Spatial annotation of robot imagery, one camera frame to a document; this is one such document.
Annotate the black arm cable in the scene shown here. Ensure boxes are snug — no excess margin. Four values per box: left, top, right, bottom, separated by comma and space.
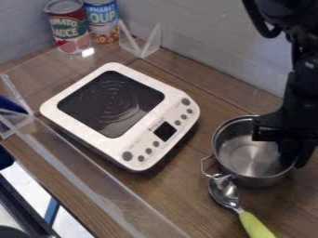
241, 0, 284, 39

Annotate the spoon with green handle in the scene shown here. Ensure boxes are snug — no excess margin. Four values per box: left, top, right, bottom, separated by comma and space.
209, 174, 277, 238

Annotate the silver pot with handles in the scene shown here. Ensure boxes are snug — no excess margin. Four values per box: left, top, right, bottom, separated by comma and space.
202, 115, 296, 188

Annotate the clear acrylic corner bracket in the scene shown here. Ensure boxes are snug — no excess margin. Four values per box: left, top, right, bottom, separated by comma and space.
118, 20, 162, 59

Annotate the clear acrylic front barrier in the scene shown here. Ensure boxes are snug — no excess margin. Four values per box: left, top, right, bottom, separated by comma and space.
0, 73, 190, 238

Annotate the alphabet soup can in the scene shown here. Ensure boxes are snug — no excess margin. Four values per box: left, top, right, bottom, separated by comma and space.
83, 0, 119, 44

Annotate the tomato sauce can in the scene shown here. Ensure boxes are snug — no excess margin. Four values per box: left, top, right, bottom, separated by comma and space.
45, 0, 91, 54

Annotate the black metal table frame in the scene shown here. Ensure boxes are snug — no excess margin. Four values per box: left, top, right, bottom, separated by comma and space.
0, 174, 62, 238

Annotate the white and black stove top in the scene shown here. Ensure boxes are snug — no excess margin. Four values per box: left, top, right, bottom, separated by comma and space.
41, 62, 201, 172

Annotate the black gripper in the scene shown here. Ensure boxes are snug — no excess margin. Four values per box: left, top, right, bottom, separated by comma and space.
253, 108, 318, 168

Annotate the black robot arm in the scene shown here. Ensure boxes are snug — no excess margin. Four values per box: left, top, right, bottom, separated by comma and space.
242, 0, 318, 168

